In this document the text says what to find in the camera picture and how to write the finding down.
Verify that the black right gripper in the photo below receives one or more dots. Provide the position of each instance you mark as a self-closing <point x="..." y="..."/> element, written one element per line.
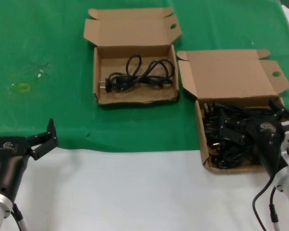
<point x="267" y="144"/>

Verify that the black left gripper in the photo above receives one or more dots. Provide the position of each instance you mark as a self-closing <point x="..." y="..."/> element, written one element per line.
<point x="9" y="168"/>

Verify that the brown cardboard box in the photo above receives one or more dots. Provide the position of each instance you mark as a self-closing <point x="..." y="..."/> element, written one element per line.
<point x="231" y="77"/>

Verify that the cardboard box with torn rim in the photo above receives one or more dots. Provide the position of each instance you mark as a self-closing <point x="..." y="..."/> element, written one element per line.
<point x="135" y="31"/>

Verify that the white tape scrap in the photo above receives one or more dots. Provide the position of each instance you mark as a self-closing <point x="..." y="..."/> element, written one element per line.
<point x="40" y="75"/>

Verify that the green tablecloth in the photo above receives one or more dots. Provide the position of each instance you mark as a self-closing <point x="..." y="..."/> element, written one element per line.
<point x="50" y="36"/>

